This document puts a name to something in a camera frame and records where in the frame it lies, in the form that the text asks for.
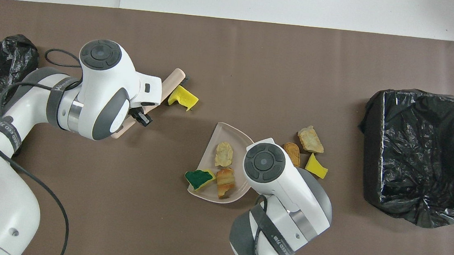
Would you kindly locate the golden brown bread roll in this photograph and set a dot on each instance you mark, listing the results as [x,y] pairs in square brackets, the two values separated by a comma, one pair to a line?
[294,152]

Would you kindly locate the pale bread chunk toy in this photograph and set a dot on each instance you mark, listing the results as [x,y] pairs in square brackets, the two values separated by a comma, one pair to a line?
[311,140]

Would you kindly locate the orange striped croissant toy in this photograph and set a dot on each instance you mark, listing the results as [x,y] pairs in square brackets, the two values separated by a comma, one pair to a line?
[225,181]

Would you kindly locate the brown table mat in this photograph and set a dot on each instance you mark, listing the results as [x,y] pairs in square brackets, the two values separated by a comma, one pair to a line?
[299,47]

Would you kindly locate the notched yellow sponge piece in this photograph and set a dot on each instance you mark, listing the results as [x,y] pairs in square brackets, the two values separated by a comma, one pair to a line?
[182,97]

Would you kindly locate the small yellow sponge wedge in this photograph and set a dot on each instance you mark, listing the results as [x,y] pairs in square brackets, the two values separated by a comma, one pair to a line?
[316,167]

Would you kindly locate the pink plastic dustpan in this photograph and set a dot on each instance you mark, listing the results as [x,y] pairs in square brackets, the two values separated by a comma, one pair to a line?
[208,158]

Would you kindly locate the green and yellow sponge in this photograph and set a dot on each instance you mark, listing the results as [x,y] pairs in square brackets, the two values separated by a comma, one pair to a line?
[199,178]

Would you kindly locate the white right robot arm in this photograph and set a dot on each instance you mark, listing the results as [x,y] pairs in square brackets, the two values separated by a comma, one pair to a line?
[283,190]

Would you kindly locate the pale croissant toy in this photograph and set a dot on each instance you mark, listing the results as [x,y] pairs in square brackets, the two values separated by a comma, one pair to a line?
[224,155]

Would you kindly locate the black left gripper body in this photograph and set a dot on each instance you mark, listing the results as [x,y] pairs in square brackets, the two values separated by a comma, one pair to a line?
[134,112]

